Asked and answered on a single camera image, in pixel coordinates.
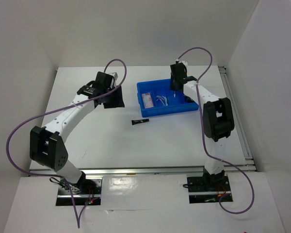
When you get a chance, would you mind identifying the aluminium front rail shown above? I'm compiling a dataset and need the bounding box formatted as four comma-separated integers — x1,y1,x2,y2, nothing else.
28,165,211,177

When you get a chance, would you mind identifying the aluminium side rail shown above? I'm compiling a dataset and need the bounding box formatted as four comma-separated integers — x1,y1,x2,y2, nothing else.
218,66,257,172

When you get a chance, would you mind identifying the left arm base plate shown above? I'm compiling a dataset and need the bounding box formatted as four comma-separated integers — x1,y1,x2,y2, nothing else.
51,177,103,206

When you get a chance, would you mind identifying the black round compact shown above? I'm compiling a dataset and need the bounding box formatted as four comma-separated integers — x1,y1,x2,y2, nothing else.
185,97,195,103

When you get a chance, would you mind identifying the clear false eyelash box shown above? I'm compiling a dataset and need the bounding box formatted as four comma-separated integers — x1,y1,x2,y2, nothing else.
141,92,154,109

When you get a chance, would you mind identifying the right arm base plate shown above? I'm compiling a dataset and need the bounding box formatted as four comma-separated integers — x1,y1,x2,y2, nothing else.
182,176,233,204

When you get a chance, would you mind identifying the blue plastic organizer bin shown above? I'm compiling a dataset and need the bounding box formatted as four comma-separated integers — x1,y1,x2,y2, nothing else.
137,79,199,117

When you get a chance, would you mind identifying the purple eyelash curler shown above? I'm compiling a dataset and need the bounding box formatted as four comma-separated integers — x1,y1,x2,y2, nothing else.
156,96,163,106

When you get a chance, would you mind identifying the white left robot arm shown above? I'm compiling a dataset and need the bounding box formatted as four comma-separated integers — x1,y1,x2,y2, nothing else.
30,72,125,194

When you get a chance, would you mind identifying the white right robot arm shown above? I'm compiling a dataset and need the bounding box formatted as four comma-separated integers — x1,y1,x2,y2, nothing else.
170,60,235,192

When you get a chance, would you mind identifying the black mascara tube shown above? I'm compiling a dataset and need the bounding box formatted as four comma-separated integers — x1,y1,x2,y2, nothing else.
131,119,149,125

